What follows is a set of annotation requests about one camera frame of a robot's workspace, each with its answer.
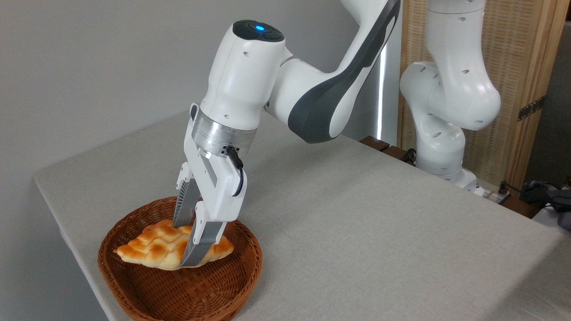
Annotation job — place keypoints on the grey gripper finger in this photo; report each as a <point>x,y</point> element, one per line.
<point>186,205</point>
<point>203,243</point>

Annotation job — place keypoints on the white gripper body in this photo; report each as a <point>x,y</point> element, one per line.
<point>221,191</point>

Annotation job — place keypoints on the long braided bread loaf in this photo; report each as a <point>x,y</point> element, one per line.
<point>151,249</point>

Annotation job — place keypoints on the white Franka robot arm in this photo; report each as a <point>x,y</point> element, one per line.
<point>241,76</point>

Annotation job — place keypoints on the brown wicker basket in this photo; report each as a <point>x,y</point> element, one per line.
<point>200,294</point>

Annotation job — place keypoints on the dark wooden slat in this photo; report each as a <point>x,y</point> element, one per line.
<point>395,152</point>
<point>374,143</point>
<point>519,207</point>

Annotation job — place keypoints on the grey tablecloth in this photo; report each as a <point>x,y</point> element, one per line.
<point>379,245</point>

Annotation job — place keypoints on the white power strip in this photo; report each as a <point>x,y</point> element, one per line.
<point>490,195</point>

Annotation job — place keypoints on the metal screen hinge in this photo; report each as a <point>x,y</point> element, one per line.
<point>531,108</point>

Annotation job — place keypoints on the grey blue bag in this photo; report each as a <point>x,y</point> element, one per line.
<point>560,198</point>

